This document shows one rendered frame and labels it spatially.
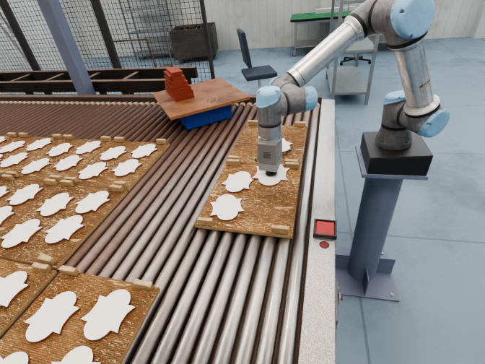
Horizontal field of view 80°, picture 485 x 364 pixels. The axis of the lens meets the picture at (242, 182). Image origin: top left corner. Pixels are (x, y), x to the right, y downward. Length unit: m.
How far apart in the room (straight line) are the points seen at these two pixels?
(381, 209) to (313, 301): 0.86
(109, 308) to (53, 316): 0.15
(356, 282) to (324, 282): 1.15
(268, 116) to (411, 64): 0.50
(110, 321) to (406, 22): 1.15
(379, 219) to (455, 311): 0.74
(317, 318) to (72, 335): 0.64
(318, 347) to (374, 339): 1.10
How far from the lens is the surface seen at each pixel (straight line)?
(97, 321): 0.93
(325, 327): 0.84
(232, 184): 1.20
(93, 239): 1.21
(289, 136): 1.55
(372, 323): 1.94
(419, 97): 1.22
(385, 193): 1.55
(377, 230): 1.72
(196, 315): 0.86
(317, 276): 0.92
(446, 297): 2.18
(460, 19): 8.70
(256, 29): 8.17
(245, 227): 1.01
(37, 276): 1.16
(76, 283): 1.06
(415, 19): 1.05
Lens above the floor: 1.66
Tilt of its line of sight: 36 degrees down
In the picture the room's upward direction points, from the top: 6 degrees counter-clockwise
